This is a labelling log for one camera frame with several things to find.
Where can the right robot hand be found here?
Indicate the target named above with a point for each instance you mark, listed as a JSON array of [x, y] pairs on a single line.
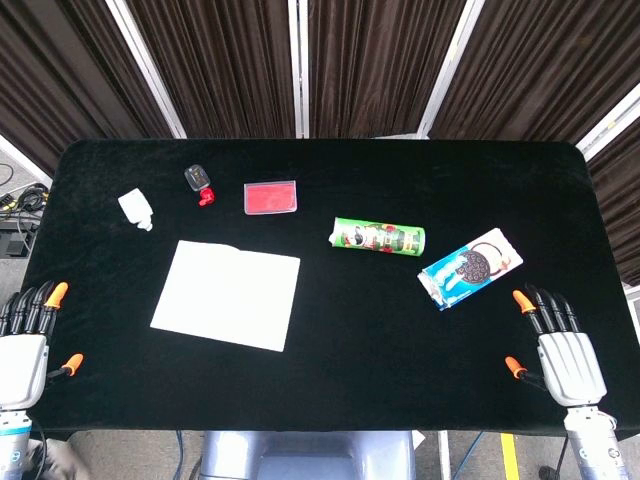
[[570, 365]]

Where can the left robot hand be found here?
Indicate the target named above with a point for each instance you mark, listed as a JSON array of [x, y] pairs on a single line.
[[20, 360]]

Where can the white paper sheet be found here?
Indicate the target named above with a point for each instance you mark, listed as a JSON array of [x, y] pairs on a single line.
[[226, 295]]

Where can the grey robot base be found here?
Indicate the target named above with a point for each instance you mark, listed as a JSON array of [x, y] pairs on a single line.
[[305, 456]]

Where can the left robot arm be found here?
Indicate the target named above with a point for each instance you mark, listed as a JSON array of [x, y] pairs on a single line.
[[12, 440]]

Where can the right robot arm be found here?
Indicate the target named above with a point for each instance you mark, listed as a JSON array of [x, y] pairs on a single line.
[[595, 440]]

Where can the yellow floor tape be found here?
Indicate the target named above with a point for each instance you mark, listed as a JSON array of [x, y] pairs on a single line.
[[510, 457]]

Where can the blue cookie package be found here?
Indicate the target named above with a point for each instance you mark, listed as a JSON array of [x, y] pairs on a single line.
[[470, 268]]

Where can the white plastic bottle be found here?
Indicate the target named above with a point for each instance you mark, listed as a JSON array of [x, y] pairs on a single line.
[[136, 208]]

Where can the green chips can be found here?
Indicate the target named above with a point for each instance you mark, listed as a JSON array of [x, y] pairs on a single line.
[[380, 238]]

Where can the black tablecloth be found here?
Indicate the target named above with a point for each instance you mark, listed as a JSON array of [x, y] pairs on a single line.
[[320, 350]]

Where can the clear bottle with red cap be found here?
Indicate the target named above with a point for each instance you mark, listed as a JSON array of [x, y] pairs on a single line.
[[198, 183]]

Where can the red card in clear sleeve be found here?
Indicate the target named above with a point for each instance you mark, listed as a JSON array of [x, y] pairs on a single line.
[[270, 198]]

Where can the brown curtain backdrop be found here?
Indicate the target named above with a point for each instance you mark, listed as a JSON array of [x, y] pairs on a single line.
[[225, 65]]

